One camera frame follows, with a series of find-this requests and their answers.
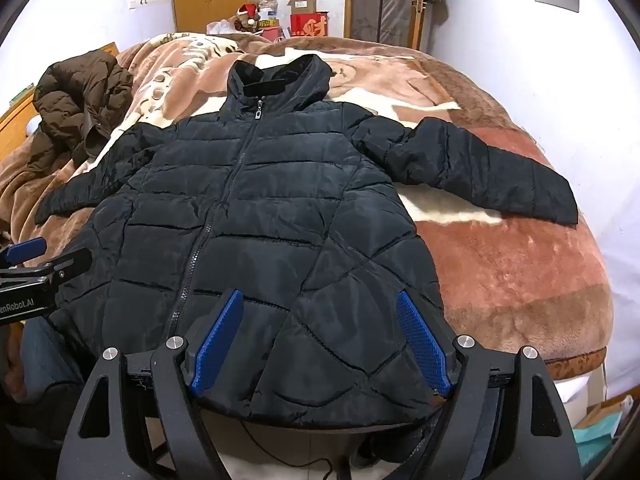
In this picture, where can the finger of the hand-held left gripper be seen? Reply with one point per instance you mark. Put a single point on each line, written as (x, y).
(70, 262)
(27, 251)

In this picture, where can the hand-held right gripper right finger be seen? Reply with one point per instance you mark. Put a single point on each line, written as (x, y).
(422, 345)

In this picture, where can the white plastic bag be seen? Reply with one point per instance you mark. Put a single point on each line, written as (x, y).
(220, 27)

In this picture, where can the person's leg in jeans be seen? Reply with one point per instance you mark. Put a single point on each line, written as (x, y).
(47, 355)

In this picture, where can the teal paper box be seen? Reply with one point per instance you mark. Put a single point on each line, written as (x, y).
(597, 435)

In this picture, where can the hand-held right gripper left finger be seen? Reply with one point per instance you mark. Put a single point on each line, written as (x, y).
(217, 345)

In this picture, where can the brown puffer jacket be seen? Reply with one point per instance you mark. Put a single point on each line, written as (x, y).
(75, 95)

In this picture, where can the red printed box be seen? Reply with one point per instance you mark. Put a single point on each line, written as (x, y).
(309, 25)

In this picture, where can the wood-framed fabric wardrobe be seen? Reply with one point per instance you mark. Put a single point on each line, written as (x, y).
(385, 0)

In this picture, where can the plush toy with santa hat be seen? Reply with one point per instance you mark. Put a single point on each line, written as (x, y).
(246, 16)

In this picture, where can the black puffer jacket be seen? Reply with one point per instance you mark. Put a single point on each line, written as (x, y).
(275, 210)

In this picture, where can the open cardboard box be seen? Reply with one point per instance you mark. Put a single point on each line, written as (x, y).
(301, 4)

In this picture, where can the brown printed blanket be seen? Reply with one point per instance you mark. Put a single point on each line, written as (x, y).
(500, 260)

